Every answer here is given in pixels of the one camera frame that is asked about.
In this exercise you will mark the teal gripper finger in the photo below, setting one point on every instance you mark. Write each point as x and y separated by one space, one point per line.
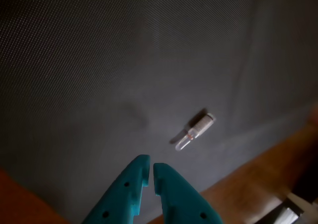
179 199
116 199

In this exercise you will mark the dark grey table mat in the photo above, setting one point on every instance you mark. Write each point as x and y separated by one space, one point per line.
99 60

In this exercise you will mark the clear glass ampoule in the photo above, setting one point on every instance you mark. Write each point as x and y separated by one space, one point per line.
202 124

